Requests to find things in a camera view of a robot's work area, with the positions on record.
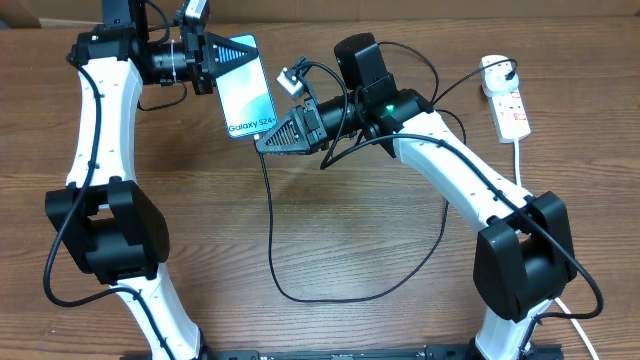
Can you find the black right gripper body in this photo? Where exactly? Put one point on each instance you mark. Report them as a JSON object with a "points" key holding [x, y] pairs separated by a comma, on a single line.
{"points": [[312, 117]]}

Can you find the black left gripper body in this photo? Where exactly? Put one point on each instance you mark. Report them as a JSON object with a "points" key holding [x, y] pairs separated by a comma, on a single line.
{"points": [[193, 49]]}

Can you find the black smartphone blue screen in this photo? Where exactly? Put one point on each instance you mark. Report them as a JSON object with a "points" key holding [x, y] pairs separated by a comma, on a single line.
{"points": [[246, 100]]}

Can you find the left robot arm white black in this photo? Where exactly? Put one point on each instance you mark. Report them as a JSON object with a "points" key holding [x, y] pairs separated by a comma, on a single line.
{"points": [[104, 220]]}

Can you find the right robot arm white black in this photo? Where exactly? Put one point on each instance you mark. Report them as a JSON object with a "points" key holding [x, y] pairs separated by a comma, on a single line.
{"points": [[524, 251]]}

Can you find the white charger plug adapter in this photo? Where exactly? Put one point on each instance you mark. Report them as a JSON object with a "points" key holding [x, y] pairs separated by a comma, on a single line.
{"points": [[498, 75]]}

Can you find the white power strip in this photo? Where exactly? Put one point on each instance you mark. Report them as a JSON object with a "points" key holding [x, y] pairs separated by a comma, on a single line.
{"points": [[509, 116]]}

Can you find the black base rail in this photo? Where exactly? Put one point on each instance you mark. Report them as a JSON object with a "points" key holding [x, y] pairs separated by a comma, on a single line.
{"points": [[350, 355]]}

